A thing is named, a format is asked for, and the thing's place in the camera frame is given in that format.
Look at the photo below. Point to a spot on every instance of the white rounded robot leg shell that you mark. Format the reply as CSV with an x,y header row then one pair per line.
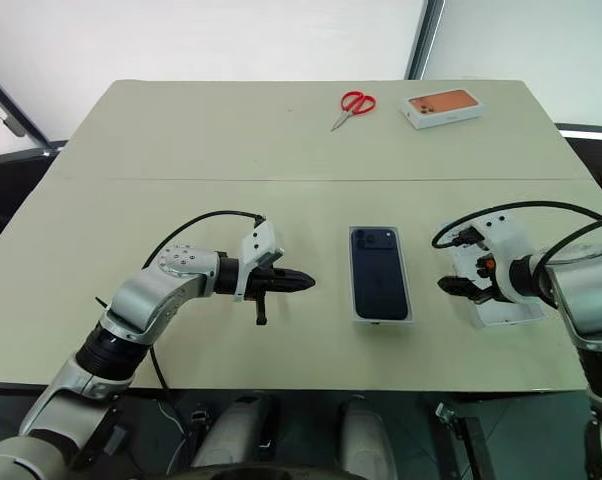
x,y
233,435
366,440

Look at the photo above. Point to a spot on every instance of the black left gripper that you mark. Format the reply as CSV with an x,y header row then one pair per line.
x,y
262,285

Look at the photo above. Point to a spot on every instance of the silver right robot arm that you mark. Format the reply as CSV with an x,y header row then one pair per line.
x,y
581,300

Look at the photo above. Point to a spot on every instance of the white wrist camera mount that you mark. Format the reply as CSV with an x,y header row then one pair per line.
x,y
261,242
511,240

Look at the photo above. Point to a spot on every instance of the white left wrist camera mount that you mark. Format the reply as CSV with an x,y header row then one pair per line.
x,y
261,242

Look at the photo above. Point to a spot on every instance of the dark window frame post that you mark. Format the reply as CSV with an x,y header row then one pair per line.
x,y
426,40

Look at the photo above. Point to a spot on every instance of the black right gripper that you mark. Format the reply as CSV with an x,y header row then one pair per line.
x,y
487,280

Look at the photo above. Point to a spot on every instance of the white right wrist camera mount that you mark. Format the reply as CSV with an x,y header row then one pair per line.
x,y
511,240

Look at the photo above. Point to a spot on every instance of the black table leg with bracket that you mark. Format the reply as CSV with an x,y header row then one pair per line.
x,y
473,445

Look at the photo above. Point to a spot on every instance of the white phone box base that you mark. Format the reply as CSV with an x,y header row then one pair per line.
x,y
411,300

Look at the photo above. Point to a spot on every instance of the dark blue smartphone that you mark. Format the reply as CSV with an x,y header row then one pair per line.
x,y
379,280

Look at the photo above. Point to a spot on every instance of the dark slanted window frame bar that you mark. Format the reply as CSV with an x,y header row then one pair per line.
x,y
16,112

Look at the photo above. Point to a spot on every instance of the white box with orange phone print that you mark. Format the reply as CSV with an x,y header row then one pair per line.
x,y
446,102

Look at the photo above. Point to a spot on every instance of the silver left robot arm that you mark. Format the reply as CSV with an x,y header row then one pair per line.
x,y
141,300

